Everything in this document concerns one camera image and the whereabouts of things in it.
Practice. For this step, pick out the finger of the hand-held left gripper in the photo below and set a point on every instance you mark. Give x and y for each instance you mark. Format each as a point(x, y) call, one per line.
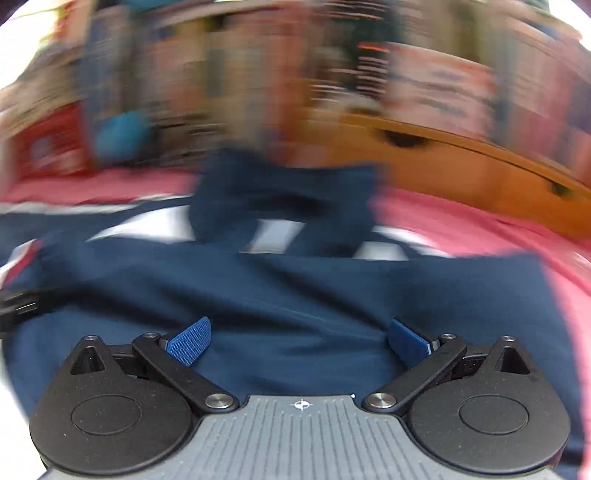
point(21, 307)

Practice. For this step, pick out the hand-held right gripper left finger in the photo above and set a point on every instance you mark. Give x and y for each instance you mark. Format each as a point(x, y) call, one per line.
point(189, 342)

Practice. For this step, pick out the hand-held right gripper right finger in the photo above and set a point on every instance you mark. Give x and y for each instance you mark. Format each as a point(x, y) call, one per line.
point(407, 347)

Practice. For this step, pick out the navy and white jacket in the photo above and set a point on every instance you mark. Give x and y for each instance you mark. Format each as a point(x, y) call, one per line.
point(277, 295)

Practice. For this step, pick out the pink blanket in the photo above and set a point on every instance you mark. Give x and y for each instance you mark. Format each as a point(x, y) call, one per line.
point(461, 221)

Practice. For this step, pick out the red plastic crate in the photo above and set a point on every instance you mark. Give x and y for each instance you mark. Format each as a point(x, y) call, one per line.
point(51, 143)

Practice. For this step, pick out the wooden drawer organizer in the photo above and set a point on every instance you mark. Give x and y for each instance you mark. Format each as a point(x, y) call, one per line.
point(461, 170)

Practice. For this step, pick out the blue round object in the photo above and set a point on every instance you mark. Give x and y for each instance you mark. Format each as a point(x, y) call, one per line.
point(122, 136)

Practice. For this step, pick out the row of books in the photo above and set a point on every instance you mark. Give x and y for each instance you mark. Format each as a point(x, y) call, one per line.
point(231, 69)

